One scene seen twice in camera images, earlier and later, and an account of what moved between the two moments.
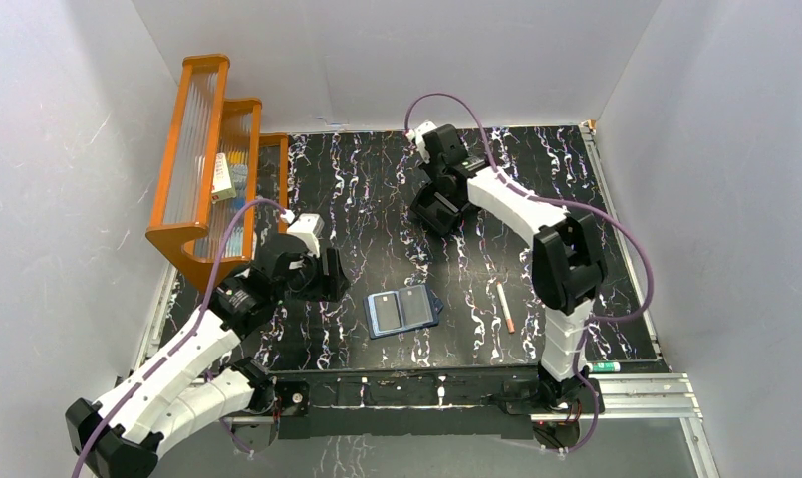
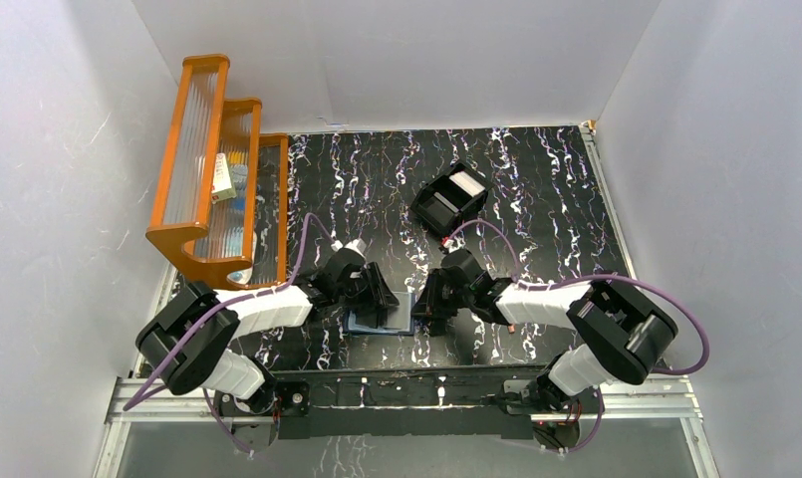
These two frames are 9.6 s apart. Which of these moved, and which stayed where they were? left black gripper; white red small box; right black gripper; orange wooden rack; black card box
Moved: left black gripper; right black gripper
Stayed: black card box; white red small box; orange wooden rack
